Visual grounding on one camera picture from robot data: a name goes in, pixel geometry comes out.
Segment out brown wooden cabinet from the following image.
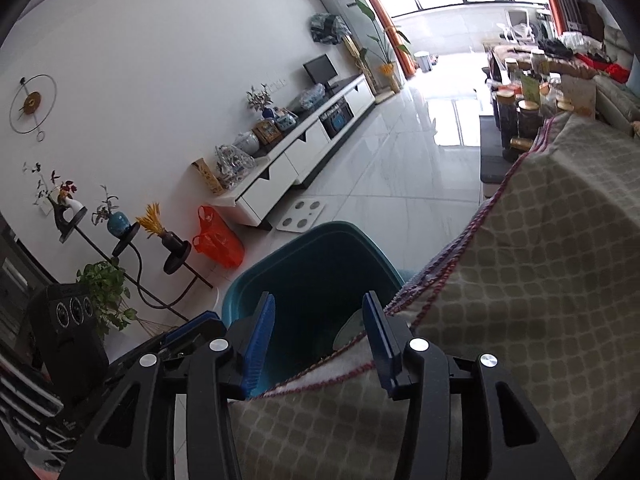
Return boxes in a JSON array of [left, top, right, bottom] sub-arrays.
[[580, 2, 606, 41]]

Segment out dark coffee table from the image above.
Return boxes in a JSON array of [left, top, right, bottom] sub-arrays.
[[479, 42, 601, 183]]

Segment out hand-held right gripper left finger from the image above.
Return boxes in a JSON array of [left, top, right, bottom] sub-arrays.
[[60, 292, 277, 480]]

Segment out small cardboard box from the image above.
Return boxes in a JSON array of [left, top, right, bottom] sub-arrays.
[[192, 157, 224, 196]]

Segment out green sofa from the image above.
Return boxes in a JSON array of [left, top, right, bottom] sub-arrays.
[[595, 25, 640, 136]]

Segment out silver ribbed grille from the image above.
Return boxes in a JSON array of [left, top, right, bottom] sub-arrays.
[[0, 355, 58, 418]]

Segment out teal plastic trash bin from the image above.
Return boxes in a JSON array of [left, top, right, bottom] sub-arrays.
[[221, 221, 407, 397]]

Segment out beige printed snack box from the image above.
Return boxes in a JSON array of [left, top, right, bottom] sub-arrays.
[[560, 76, 598, 120]]

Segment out blue vase with olive branches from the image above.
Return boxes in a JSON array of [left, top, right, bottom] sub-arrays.
[[246, 84, 276, 120]]

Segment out clear bag of items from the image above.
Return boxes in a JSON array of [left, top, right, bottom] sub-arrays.
[[299, 85, 326, 110], [215, 144, 256, 181]]

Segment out red cloth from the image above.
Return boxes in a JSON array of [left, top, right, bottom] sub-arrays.
[[575, 52, 633, 83]]

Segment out white vase with red flowers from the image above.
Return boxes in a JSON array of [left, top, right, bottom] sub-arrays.
[[22, 160, 85, 218]]

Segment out black tiered plant stand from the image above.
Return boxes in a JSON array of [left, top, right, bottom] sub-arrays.
[[47, 200, 213, 323]]

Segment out group of glass jars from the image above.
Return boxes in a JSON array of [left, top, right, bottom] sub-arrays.
[[492, 50, 576, 153]]

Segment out patterned beige tablecloth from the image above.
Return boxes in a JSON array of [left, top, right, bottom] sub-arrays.
[[227, 110, 640, 480]]

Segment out green potted plant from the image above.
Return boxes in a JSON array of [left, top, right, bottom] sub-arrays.
[[76, 257, 138, 341]]

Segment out white bathroom scale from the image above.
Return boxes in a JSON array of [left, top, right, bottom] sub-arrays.
[[276, 199, 327, 233]]

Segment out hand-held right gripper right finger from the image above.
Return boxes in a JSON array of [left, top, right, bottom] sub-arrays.
[[362, 290, 576, 480]]

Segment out black monitor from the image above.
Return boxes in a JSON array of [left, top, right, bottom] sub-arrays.
[[303, 54, 341, 92]]

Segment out round wire wall clock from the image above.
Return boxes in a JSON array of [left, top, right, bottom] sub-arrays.
[[9, 74, 57, 142]]

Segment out dark vase with yellow wheat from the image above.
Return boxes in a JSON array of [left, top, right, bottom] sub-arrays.
[[136, 202, 186, 251]]

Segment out white chair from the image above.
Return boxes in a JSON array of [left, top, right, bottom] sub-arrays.
[[500, 10, 536, 41]]

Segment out dark wrapped bundle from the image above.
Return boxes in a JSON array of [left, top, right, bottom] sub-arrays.
[[310, 12, 351, 43]]

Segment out blue vase with green sprigs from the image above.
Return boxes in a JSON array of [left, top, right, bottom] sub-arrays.
[[91, 185, 132, 237]]

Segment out white TV cabinet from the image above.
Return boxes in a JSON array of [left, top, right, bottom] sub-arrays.
[[210, 74, 377, 228]]

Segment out tall leafy plant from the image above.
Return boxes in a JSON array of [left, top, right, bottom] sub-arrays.
[[345, 0, 413, 81]]

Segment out orange plastic bag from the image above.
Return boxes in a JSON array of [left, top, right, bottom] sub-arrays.
[[192, 205, 245, 268]]

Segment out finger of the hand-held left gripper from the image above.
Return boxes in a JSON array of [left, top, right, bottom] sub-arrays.
[[107, 310, 228, 386]]

